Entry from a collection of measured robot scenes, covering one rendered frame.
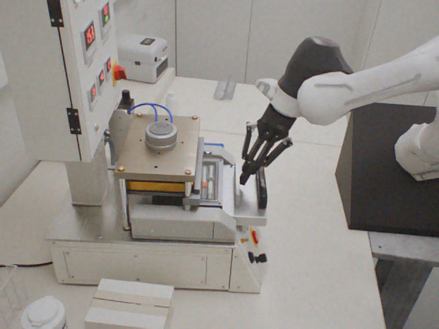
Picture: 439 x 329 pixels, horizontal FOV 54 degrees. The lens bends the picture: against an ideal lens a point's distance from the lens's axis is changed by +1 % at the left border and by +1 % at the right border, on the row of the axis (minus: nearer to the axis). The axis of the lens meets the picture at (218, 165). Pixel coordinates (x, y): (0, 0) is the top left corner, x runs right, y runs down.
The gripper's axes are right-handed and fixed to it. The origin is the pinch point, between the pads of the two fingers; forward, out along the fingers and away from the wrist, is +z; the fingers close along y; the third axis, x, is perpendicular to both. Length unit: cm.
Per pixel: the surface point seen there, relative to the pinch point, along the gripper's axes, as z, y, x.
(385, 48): -3, 108, 195
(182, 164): -2.5, -18.0, -10.0
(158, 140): -3.0, -24.9, -4.4
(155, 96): 35, -27, 85
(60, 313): 26, -32, -35
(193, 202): 3.7, -12.5, -14.1
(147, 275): 28.9, -15.3, -17.6
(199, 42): 65, -5, 254
